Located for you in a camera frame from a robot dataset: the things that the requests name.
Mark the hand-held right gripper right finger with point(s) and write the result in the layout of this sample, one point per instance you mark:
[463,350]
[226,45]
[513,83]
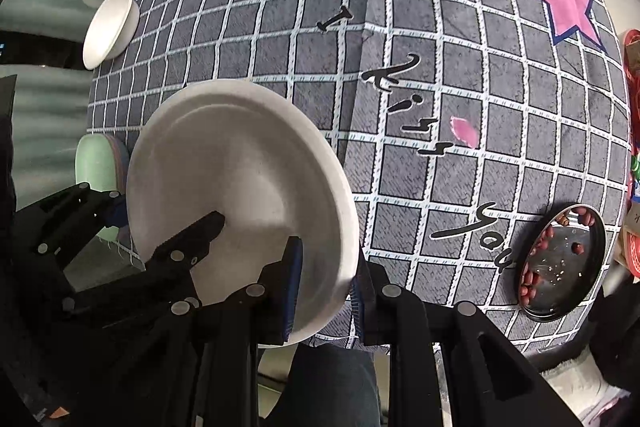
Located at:
[357,307]

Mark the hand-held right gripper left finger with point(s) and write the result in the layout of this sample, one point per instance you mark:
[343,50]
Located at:
[296,292]

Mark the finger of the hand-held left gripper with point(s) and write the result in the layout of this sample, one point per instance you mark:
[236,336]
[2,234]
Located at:
[200,237]
[70,217]

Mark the green square plate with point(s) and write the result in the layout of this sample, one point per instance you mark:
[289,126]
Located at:
[92,162]

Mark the pink square plate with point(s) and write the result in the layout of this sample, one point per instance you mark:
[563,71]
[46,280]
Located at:
[121,167]

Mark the small white bowl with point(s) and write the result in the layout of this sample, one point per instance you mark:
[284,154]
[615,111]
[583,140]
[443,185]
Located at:
[107,32]

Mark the person's blue jeans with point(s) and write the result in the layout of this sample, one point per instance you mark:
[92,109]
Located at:
[335,387]

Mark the metal dish of red beans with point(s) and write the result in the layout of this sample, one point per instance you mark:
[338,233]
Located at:
[565,267]

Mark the red round tray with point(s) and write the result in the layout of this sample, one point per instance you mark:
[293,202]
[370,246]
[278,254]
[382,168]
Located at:
[634,257]

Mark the grey checked tablecloth with stars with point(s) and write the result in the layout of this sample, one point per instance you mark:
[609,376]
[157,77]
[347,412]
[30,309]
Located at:
[425,32]

